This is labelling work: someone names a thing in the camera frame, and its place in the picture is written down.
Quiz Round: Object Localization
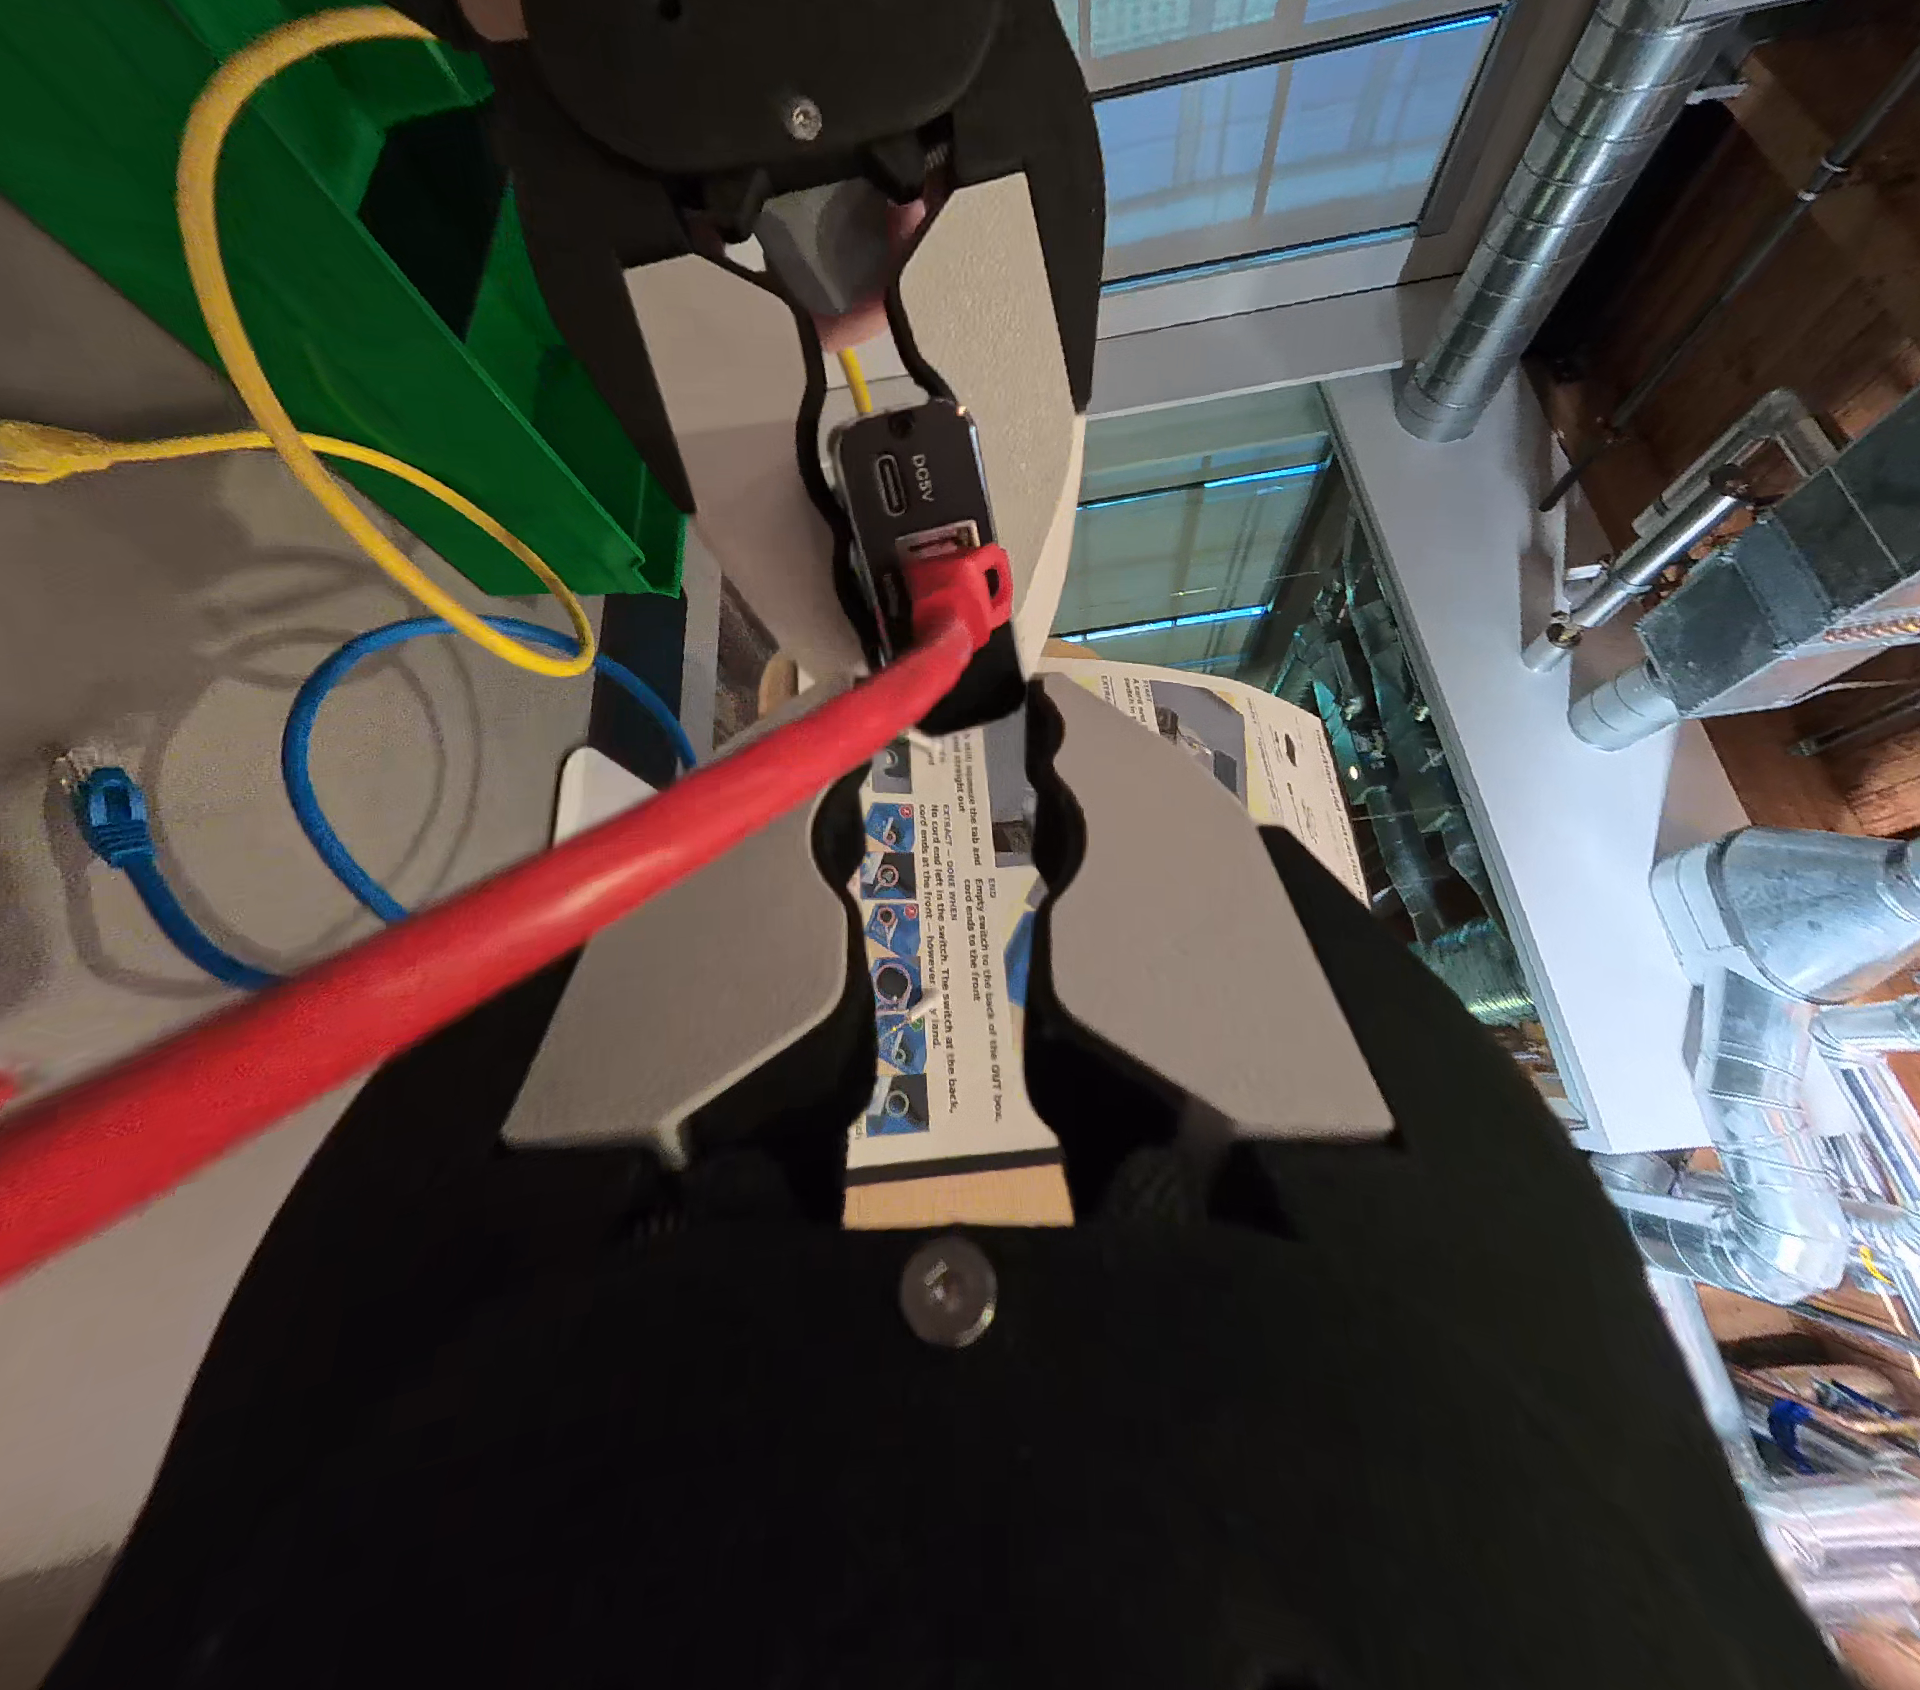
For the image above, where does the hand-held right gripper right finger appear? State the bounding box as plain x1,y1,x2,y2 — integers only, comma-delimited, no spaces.
1020,674,1394,1140

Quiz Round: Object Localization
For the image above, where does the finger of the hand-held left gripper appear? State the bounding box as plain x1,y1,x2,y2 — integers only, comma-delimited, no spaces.
619,245,881,700
885,172,1092,736

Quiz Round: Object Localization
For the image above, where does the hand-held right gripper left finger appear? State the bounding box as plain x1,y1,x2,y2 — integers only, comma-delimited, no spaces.
498,765,889,1155

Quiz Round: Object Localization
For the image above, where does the black ethernet splitter box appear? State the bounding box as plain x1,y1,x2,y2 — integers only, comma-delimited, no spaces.
828,401,1001,671

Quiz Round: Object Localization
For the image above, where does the red ethernet cable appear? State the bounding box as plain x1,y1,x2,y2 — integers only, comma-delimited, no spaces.
0,532,1018,1287

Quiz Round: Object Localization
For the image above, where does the green plastic bin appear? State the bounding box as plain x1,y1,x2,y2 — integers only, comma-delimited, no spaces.
0,0,692,598

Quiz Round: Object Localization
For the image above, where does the blue ethernet cable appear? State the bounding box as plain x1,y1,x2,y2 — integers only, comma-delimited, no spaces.
60,615,700,989

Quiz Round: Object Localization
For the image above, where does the yellow ethernet cable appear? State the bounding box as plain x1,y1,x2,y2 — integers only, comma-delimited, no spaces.
0,5,881,681

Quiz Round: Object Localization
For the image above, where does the wooden clipboard with instruction sheet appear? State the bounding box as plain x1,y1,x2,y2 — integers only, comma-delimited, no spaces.
756,653,1374,1230

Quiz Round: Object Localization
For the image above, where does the silver insulated duct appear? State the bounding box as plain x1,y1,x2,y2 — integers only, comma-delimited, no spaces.
1590,820,1920,1302

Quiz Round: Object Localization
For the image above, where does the spiral metal duct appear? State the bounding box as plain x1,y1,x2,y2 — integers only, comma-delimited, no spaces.
1394,0,1759,448

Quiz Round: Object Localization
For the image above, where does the rectangular metal duct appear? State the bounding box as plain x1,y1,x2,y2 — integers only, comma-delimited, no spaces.
1566,400,1920,761

